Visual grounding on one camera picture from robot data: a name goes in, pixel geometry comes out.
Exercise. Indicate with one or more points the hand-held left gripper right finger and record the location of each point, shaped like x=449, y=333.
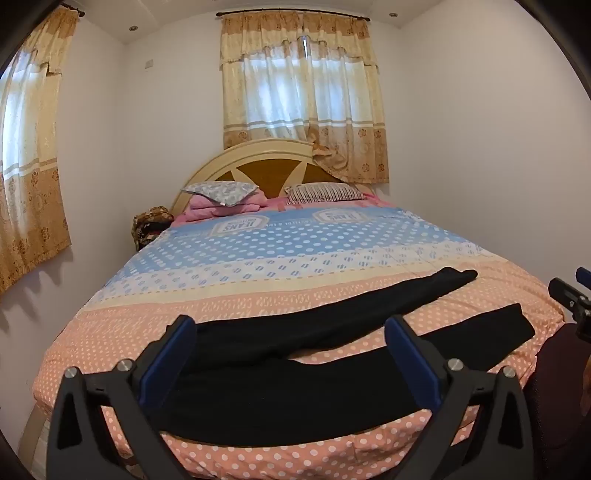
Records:
x=413, y=364

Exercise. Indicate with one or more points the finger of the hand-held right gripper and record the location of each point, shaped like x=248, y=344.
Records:
x=584, y=274
x=565, y=290

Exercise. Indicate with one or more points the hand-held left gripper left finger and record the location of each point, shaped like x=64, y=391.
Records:
x=168, y=362

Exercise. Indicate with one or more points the black pants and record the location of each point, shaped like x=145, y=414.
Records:
x=277, y=392

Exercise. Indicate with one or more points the person's maroon clothing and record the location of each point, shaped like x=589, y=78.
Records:
x=563, y=406

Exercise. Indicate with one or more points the brown patterned bag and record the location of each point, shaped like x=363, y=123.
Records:
x=150, y=228

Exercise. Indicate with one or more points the polka dot bedspread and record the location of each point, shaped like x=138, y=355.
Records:
x=277, y=277

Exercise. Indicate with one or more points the folded pink blanket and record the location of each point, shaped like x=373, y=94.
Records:
x=207, y=213

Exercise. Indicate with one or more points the grey patterned pillow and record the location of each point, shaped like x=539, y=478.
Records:
x=221, y=190

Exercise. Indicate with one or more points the pink bed sheet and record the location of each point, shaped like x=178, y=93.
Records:
x=277, y=203

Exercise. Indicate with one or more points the striped pillow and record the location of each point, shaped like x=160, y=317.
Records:
x=323, y=191

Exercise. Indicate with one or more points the cream wooden bed headboard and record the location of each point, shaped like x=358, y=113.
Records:
x=268, y=170

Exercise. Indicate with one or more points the beige floral window curtain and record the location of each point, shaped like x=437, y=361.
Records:
x=32, y=184
x=304, y=92

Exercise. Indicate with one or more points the dark curtain rod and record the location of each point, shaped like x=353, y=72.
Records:
x=295, y=13

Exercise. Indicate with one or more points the cream bed side rail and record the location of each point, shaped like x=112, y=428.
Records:
x=34, y=438

